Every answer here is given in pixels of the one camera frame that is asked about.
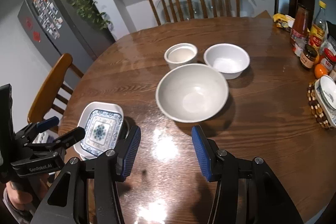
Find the large white bowl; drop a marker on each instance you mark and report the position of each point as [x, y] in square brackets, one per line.
[191, 93]

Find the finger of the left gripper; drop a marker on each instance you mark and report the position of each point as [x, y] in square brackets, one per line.
[33, 129]
[61, 143]

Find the yellow cap oil bottle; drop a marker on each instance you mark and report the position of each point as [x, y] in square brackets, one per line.
[318, 27]

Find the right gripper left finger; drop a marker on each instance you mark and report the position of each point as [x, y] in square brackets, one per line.
[121, 159]

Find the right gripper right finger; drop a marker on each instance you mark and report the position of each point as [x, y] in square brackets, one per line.
[210, 156]

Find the left hand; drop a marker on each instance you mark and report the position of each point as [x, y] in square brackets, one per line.
[20, 199]

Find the orange fruit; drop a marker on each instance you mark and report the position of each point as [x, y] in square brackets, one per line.
[319, 71]

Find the red lid jar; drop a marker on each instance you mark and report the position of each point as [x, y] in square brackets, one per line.
[327, 59]

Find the yellow snack bag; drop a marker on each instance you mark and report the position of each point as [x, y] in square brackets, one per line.
[283, 21]

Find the beaded wooden trivet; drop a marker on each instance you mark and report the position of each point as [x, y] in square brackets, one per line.
[322, 113]

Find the white ramekin cup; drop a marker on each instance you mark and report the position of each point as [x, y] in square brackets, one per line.
[181, 54]

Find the white blue patterned square plate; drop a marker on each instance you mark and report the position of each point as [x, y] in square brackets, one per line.
[104, 125]

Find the grey refrigerator with magnets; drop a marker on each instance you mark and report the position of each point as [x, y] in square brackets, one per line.
[55, 28]

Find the wooden chair left side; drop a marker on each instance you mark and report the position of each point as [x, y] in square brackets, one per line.
[49, 91]

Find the red sauce bottle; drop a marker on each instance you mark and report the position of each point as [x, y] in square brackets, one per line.
[299, 28]

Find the patterned small dish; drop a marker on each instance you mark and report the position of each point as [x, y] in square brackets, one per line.
[324, 89]

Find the small white bowl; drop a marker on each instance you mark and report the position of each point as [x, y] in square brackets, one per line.
[229, 59]

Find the brown sauce jar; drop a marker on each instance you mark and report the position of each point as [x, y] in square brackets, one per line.
[308, 56]

